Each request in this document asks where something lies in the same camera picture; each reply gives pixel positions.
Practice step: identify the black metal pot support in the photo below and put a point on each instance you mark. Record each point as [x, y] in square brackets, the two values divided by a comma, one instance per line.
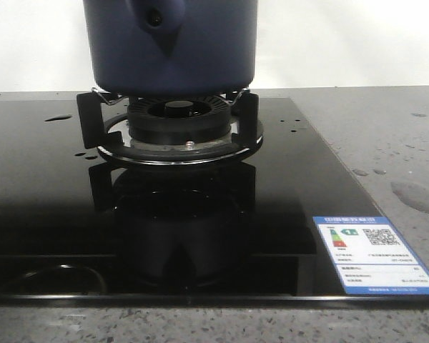
[112, 139]

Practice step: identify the dark blue cooking pot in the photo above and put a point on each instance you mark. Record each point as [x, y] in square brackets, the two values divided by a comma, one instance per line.
[172, 48]

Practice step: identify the black gas burner head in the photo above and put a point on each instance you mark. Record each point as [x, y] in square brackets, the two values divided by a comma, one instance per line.
[175, 121]

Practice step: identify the black glass gas cooktop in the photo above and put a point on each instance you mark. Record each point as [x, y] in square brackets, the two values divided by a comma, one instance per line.
[77, 230]

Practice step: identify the blue white energy label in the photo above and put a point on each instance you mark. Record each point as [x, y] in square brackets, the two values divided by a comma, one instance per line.
[371, 258]

